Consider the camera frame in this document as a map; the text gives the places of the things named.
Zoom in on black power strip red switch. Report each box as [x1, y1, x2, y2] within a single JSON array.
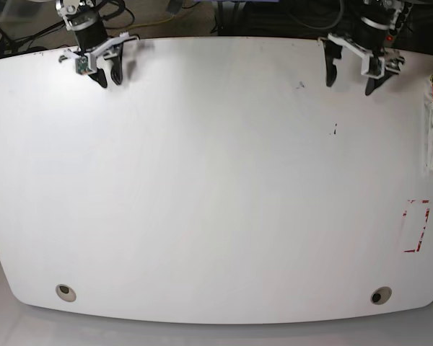
[[385, 0, 412, 46]]

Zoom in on table grommet hole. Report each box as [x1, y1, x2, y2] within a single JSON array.
[[56, 284, 76, 303], [370, 287, 392, 305]]

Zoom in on right table grommet hole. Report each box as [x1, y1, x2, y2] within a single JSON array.
[[370, 287, 392, 305]]

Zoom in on wrist camera module image left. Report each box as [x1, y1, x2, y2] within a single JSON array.
[[75, 56, 95, 75]]

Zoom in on black tripod stand legs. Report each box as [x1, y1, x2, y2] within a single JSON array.
[[0, 2, 71, 58]]

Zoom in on yellow cable on floor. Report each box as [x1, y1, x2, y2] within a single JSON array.
[[129, 6, 180, 32]]

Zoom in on red tape rectangle marking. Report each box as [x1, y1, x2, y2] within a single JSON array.
[[400, 200, 431, 254]]

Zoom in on left table grommet hole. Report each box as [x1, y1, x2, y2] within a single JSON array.
[[56, 284, 76, 303]]

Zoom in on black white gripper image right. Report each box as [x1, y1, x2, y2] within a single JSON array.
[[323, 1, 405, 96]]

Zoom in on black white gripper image left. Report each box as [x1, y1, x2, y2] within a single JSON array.
[[56, 1, 139, 89]]

